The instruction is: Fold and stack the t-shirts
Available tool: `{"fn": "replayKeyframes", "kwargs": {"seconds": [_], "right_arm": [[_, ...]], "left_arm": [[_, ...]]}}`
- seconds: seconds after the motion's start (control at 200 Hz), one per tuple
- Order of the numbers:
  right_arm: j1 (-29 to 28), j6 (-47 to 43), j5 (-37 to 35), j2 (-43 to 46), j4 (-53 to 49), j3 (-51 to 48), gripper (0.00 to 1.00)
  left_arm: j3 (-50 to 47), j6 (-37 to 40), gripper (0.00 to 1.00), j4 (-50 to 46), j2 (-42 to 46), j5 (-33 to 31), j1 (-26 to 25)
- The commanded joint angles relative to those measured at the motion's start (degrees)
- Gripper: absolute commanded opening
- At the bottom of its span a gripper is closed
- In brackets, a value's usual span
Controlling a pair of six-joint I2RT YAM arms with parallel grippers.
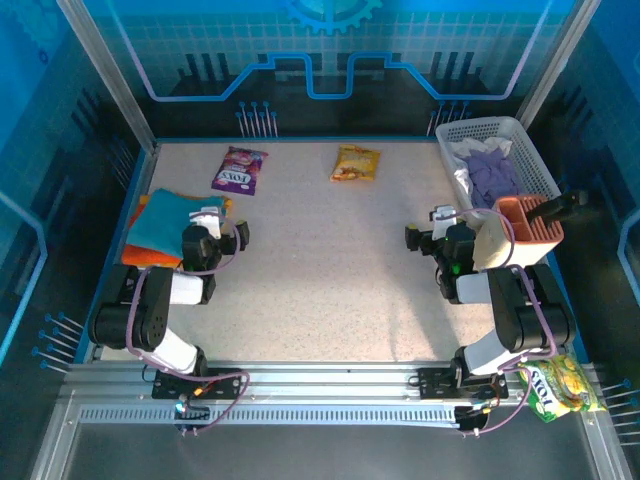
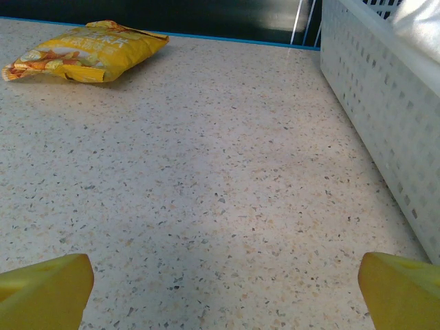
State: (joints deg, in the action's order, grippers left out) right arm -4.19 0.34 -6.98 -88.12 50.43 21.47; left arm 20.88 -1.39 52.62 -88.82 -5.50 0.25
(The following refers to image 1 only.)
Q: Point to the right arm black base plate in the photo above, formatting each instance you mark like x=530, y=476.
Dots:
x=435, y=384

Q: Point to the black connector box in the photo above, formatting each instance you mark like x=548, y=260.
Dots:
x=192, y=414
x=472, y=420

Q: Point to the purple candy bag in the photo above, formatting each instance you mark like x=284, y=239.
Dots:
x=237, y=172

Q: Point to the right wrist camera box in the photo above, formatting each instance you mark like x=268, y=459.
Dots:
x=442, y=225

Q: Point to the white t-shirt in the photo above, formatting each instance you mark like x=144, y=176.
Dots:
x=457, y=177

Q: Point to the white plastic basket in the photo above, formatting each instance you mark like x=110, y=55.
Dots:
x=530, y=150

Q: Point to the green candy bag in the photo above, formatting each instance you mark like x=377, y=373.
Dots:
x=560, y=390

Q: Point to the yellow snack bag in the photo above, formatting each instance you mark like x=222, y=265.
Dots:
x=356, y=164

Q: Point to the black utensil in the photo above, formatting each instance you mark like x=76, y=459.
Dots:
x=560, y=207

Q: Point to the aluminium front rail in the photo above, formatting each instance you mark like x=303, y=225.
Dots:
x=325, y=380

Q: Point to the cream and orange utensil holder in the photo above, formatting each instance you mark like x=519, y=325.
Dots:
x=535, y=250

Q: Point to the purple t-shirt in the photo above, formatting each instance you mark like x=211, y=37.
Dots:
x=490, y=172

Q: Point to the aluminium frame post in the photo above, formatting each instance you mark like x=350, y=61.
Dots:
x=110, y=75
x=555, y=62

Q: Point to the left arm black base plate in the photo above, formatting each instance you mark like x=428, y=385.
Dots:
x=225, y=385

